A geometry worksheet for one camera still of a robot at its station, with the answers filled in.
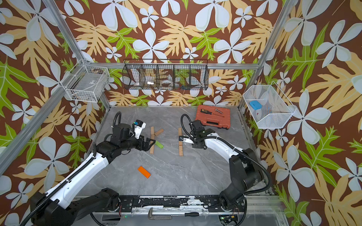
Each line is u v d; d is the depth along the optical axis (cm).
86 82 86
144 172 86
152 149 72
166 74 96
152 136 101
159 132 104
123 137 59
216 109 111
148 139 69
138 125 68
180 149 93
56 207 37
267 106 83
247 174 45
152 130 104
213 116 108
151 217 70
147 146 69
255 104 86
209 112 108
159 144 94
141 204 75
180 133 102
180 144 96
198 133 69
